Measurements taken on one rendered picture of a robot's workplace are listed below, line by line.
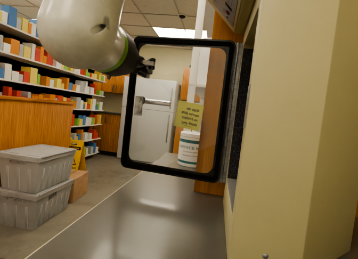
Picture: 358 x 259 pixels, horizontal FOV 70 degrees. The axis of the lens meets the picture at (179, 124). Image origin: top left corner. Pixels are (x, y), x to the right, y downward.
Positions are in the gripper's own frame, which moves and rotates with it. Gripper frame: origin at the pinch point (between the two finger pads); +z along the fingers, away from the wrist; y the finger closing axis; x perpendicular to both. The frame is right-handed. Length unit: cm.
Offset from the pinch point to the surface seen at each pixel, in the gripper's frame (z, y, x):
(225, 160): 2.2, -25.6, 22.4
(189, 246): -25.2, -19.6, 34.1
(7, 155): 123, 150, 64
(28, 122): 167, 168, 39
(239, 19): -8.3, -24.3, -12.9
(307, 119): -29.5, -35.0, 9.2
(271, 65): -29.5, -28.9, 1.5
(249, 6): -15.8, -25.6, -12.9
